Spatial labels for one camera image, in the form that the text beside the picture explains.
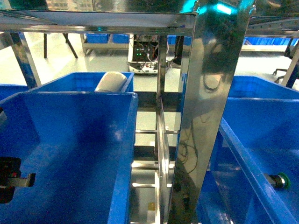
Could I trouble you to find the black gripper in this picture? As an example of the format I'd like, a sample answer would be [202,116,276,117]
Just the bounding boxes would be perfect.
[0,157,36,204]

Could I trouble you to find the blue bin far right back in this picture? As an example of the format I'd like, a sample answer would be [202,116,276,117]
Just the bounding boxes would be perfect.
[182,73,299,100]

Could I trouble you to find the green push button switch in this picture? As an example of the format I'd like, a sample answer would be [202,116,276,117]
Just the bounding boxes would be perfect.
[264,172,291,189]

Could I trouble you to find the blue bin lower centre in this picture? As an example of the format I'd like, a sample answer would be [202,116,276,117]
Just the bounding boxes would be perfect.
[0,92,138,224]

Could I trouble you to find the blue bin lower right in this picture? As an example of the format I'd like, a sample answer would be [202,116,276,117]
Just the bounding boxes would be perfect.
[197,98,299,224]

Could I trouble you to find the person legs in background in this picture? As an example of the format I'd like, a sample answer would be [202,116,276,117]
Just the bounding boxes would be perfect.
[172,35,184,68]

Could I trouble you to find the white cylindrical canister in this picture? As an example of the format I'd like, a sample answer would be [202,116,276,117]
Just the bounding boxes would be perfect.
[94,71,128,92]

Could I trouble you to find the stainless steel flow rack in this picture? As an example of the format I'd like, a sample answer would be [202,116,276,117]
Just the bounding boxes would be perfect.
[0,0,299,223]

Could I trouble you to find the blue bin behind with canister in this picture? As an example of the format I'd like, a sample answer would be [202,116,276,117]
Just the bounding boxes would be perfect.
[28,72,134,93]

